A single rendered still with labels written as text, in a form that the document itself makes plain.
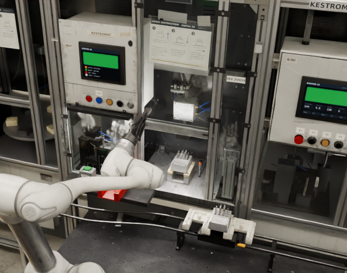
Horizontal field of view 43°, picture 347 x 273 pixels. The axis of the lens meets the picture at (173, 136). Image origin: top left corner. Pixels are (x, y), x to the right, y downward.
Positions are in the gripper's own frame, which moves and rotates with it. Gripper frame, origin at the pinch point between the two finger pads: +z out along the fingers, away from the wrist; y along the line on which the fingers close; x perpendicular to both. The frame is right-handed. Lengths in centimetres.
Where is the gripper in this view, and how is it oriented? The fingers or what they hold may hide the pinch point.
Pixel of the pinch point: (146, 113)
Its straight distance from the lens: 222.2
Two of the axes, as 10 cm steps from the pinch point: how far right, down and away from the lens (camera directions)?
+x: -8.9, -1.8, 4.2
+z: 4.0, -7.5, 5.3
